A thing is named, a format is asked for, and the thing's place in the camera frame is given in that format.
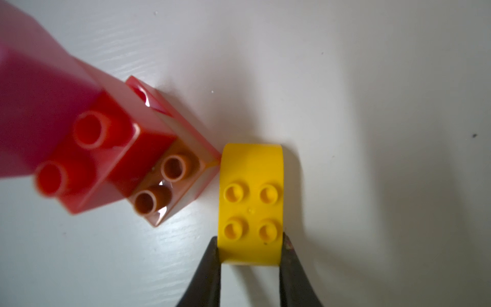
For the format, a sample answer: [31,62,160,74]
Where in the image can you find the orange lego brick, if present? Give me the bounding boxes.
[129,139,219,227]

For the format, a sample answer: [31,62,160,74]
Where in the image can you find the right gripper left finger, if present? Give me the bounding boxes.
[177,236,221,307]

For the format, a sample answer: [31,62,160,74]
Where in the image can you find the small red lego brick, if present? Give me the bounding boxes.
[34,61,177,214]

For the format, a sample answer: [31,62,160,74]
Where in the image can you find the pink lego brick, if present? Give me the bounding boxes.
[1,1,102,177]

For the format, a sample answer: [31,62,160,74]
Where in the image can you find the long red lego front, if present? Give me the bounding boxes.
[126,76,221,181]

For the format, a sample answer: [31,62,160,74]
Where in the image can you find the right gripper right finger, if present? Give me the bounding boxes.
[280,233,323,307]

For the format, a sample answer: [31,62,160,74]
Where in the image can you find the yellow lego brick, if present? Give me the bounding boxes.
[217,143,284,266]

